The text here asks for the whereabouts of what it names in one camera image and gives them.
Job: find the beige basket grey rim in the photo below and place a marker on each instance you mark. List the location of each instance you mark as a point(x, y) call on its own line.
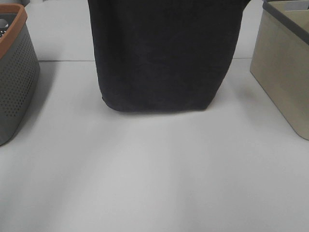
point(280, 60)

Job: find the dark grey towel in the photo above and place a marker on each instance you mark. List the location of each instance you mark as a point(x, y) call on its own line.
point(163, 55)

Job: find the grey perforated basket orange rim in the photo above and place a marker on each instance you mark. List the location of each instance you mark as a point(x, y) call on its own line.
point(19, 69)

